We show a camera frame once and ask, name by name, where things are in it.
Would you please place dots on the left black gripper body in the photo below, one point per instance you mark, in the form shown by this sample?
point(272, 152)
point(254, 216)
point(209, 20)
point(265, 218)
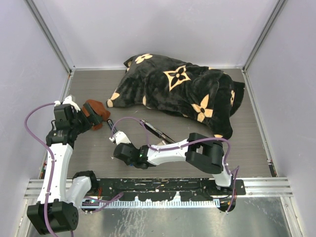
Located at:
point(80, 122)

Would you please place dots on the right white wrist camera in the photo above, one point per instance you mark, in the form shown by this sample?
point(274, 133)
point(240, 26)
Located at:
point(119, 137)

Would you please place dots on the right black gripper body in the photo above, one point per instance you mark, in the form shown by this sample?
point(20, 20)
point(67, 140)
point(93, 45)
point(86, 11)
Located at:
point(133, 162)

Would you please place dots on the slotted cable duct rail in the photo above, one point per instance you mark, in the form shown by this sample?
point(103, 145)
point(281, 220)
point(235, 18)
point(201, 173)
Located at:
point(176, 203)

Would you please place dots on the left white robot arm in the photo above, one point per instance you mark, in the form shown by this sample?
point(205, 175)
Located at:
point(57, 207)

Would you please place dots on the blue stapler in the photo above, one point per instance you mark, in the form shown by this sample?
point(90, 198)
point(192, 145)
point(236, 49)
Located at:
point(111, 126)

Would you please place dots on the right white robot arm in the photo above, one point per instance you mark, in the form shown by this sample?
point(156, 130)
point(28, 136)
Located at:
point(207, 154)

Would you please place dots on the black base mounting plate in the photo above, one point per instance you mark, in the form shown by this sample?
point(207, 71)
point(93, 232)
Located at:
point(163, 189)

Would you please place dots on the brown folded cloth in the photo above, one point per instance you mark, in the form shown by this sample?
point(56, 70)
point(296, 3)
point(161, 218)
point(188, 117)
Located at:
point(99, 108)

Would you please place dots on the black floral plush blanket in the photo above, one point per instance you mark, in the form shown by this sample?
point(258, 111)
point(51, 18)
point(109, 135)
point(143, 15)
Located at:
point(209, 96)

